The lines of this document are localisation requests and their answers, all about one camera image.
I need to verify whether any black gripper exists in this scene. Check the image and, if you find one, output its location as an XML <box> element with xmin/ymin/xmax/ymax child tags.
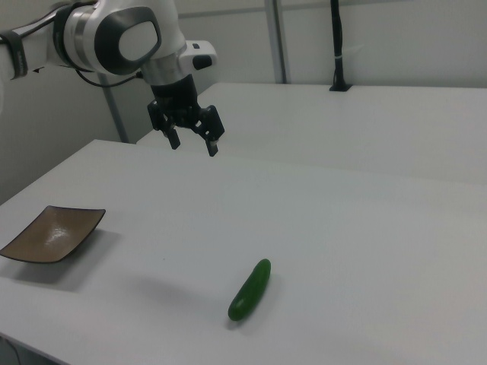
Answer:
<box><xmin>147</xmin><ymin>74</ymin><xmax>226</xmax><ymax>158</ymax></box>

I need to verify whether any green cucumber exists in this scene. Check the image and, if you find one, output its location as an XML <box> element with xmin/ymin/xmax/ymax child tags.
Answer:
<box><xmin>228</xmin><ymin>258</ymin><xmax>272</xmax><ymax>322</ymax></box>

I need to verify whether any brown square ceramic plate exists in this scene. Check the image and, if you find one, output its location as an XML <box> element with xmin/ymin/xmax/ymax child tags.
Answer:
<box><xmin>0</xmin><ymin>205</ymin><xmax>107</xmax><ymax>264</ymax></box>

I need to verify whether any black pole with base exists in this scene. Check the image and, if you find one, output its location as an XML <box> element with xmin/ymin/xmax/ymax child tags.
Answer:
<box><xmin>328</xmin><ymin>0</ymin><xmax>353</xmax><ymax>93</ymax></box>

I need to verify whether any grey wall profile post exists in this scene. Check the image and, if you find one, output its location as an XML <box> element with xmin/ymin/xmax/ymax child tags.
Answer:
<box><xmin>265</xmin><ymin>0</ymin><xmax>288</xmax><ymax>84</ymax></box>
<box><xmin>97</xmin><ymin>73</ymin><xmax>129</xmax><ymax>144</ymax></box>

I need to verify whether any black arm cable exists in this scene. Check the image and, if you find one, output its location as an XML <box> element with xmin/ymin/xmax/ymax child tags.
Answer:
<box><xmin>14</xmin><ymin>2</ymin><xmax>145</xmax><ymax>88</ymax></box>

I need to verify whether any white cable tie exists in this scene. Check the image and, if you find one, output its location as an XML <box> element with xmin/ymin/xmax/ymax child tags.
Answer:
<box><xmin>333</xmin><ymin>44</ymin><xmax>365</xmax><ymax>61</ymax></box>

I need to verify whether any black velcro strap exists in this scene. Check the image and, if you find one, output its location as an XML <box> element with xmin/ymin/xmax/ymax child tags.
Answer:
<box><xmin>0</xmin><ymin>31</ymin><xmax>30</xmax><ymax>81</ymax></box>

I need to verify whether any thin black floor cable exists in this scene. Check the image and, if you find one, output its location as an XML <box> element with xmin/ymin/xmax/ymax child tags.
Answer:
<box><xmin>0</xmin><ymin>335</ymin><xmax>21</xmax><ymax>365</ymax></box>

